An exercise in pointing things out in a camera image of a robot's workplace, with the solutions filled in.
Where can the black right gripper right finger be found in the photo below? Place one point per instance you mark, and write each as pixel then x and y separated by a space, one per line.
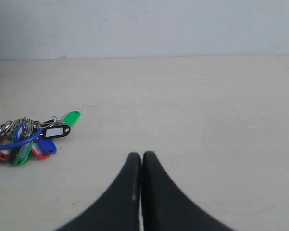
pixel 165 207

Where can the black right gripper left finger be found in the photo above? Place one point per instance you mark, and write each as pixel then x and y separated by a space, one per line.
pixel 117 209

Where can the bunch of coloured key tags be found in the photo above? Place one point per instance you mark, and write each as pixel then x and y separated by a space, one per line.
pixel 22 137

